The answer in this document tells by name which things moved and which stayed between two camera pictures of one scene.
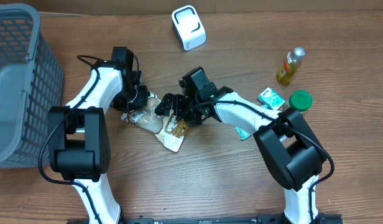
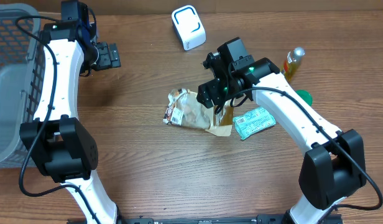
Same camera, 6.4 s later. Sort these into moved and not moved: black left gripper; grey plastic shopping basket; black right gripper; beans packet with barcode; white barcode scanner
Moved: beans packet with barcode; black right gripper; black left gripper
Not moved: grey plastic shopping basket; white barcode scanner
